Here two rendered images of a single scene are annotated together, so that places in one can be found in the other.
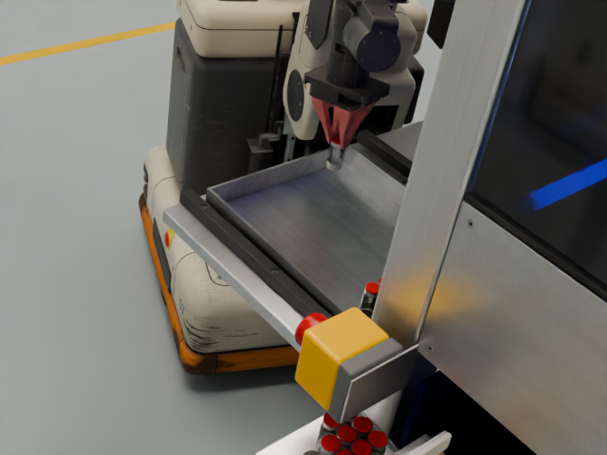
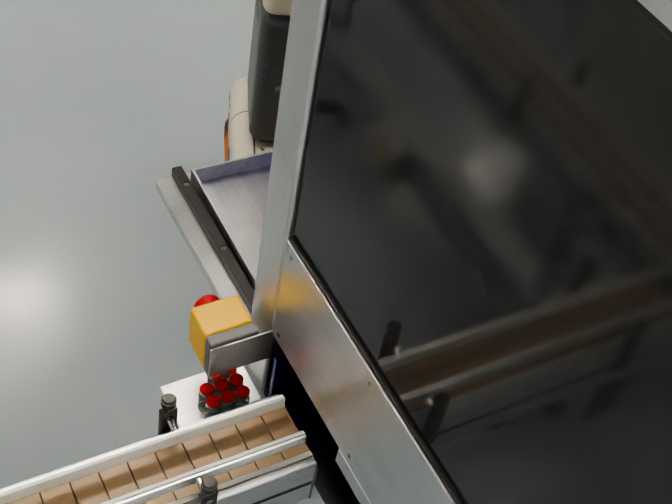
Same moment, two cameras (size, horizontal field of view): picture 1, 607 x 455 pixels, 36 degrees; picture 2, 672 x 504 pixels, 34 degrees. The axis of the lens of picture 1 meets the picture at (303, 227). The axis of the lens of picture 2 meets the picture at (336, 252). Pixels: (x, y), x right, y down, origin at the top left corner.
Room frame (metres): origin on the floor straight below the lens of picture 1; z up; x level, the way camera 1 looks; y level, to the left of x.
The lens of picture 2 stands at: (-0.21, -0.37, 2.18)
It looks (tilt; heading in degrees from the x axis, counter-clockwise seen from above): 46 degrees down; 11
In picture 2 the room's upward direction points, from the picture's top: 12 degrees clockwise
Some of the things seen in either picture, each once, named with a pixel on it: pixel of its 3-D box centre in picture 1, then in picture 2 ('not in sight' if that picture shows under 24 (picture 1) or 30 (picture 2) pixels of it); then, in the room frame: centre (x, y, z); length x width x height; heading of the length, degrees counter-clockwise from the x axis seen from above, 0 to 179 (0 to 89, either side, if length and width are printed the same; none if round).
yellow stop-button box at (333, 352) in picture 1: (346, 362); (222, 334); (0.68, -0.07, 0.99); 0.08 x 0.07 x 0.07; 47
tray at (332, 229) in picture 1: (357, 237); (302, 226); (1.02, -0.07, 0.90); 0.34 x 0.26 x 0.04; 46
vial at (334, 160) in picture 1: (335, 154); not in sight; (1.13, -0.03, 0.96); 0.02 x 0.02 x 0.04
